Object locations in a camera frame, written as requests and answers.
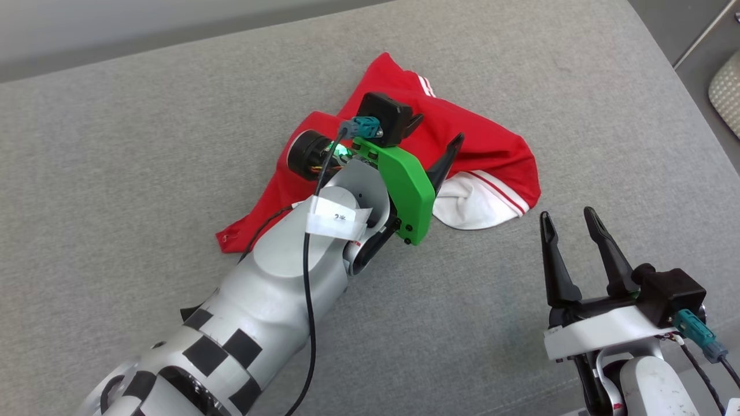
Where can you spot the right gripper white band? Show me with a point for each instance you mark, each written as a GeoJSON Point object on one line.
{"type": "Point", "coordinates": [601, 332]}

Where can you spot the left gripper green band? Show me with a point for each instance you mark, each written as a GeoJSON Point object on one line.
{"type": "Point", "coordinates": [407, 190]}

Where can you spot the red and white basketball jersey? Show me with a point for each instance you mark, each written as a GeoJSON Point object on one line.
{"type": "Point", "coordinates": [491, 150]}

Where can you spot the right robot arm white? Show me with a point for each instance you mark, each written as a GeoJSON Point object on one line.
{"type": "Point", "coordinates": [647, 384]}

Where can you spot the white paper label tape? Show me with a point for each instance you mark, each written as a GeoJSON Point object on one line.
{"type": "Point", "coordinates": [338, 218]}

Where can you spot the white textured floor mat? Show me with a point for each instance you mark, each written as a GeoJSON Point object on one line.
{"type": "Point", "coordinates": [727, 92]}

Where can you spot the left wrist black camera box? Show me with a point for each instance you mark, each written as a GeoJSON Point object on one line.
{"type": "Point", "coordinates": [384, 118]}

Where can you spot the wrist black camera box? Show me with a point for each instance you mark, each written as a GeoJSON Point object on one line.
{"type": "Point", "coordinates": [384, 118]}
{"type": "Point", "coordinates": [670, 294]}

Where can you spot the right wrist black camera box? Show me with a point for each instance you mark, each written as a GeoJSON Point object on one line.
{"type": "Point", "coordinates": [670, 294]}

